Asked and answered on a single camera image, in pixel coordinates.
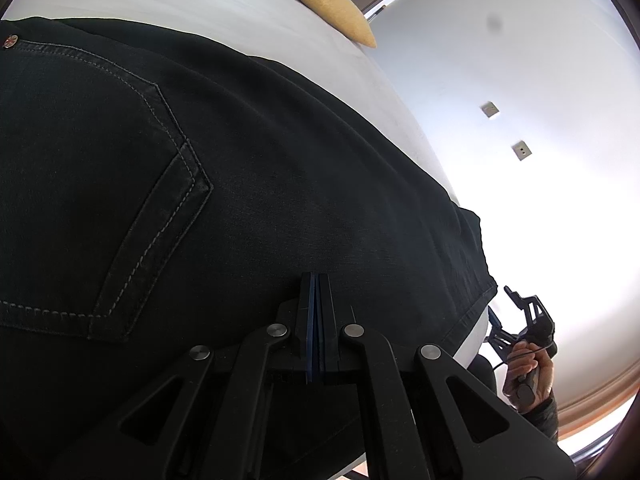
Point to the black pants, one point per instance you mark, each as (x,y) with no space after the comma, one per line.
(150,160)

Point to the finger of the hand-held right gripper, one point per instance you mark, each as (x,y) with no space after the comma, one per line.
(520,302)
(496,332)

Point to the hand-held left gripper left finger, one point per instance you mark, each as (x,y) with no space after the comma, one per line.
(240,385)

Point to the metal wall socket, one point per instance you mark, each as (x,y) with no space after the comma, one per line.
(521,150)
(490,109)

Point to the person's right hand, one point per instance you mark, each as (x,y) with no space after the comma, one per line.
(522,367)

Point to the yellow pillow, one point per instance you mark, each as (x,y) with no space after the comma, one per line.
(330,5)

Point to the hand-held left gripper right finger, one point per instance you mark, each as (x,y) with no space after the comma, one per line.
(395,385)

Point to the bed with white sheet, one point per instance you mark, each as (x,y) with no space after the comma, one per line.
(225,15)

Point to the person's right forearm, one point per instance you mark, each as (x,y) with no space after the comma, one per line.
(545,417)

